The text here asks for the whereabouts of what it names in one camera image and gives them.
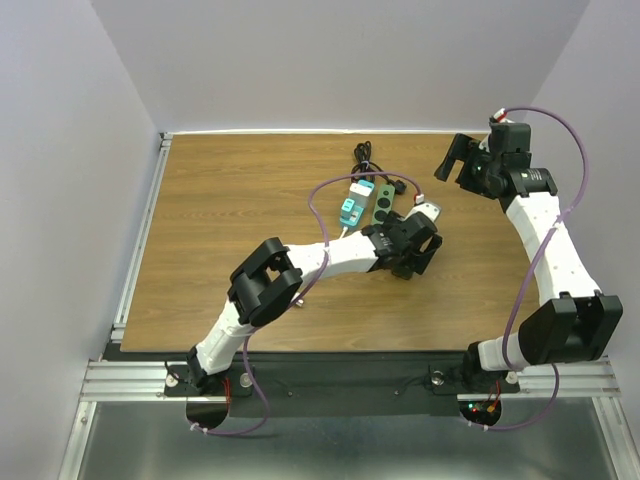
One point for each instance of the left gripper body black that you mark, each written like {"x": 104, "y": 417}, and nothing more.
{"x": 390, "y": 221}

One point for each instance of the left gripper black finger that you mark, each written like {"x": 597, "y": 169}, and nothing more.
{"x": 406, "y": 272}
{"x": 423, "y": 258}

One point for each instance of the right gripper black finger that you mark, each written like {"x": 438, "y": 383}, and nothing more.
{"x": 459, "y": 150}
{"x": 467, "y": 181}

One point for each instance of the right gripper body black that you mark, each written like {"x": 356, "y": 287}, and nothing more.
{"x": 481, "y": 160}

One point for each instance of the green power strip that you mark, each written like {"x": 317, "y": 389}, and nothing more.
{"x": 383, "y": 203}

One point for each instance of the blue usb socket strip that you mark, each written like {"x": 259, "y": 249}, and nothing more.
{"x": 354, "y": 219}

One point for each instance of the small teal cube adapter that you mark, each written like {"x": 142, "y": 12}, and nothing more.
{"x": 347, "y": 208}

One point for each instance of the white charger plug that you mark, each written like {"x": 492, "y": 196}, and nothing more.
{"x": 361, "y": 191}

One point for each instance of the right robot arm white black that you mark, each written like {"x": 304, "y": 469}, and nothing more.
{"x": 575, "y": 320}

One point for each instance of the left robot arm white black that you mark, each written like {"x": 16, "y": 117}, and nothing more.
{"x": 269, "y": 281}

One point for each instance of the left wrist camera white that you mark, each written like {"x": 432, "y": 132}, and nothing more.
{"x": 426, "y": 207}

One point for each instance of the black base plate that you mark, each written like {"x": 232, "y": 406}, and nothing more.
{"x": 326, "y": 384}

